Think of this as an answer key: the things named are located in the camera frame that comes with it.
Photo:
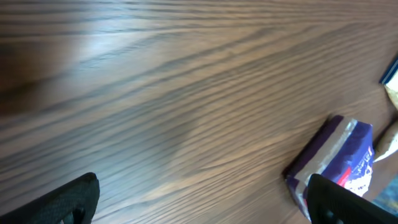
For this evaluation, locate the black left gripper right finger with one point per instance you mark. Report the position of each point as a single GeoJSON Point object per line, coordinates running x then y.
{"type": "Point", "coordinates": [329, 203]}

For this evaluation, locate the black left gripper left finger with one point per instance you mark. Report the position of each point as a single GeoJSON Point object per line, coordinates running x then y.
{"type": "Point", "coordinates": [73, 202]}

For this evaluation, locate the red purple tissue pack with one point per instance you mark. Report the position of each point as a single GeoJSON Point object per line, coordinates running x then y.
{"type": "Point", "coordinates": [341, 151]}

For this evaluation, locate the white floral cream tube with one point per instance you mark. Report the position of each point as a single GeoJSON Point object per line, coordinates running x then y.
{"type": "Point", "coordinates": [387, 145]}

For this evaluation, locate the yellow orange snack bag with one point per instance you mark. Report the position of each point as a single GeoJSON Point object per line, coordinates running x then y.
{"type": "Point", "coordinates": [389, 81]}

